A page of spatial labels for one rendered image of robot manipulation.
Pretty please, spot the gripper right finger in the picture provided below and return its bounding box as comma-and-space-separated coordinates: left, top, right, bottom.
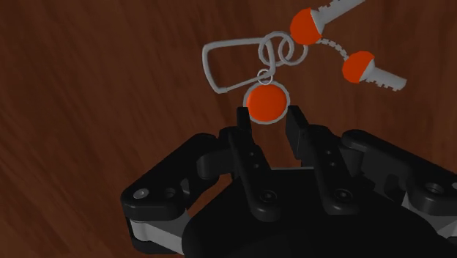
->
284, 105, 457, 240

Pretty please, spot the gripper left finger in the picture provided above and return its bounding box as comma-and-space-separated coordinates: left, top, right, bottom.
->
120, 106, 283, 255

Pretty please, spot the orange and grey key bunch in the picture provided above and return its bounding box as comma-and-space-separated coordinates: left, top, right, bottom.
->
201, 0, 408, 126

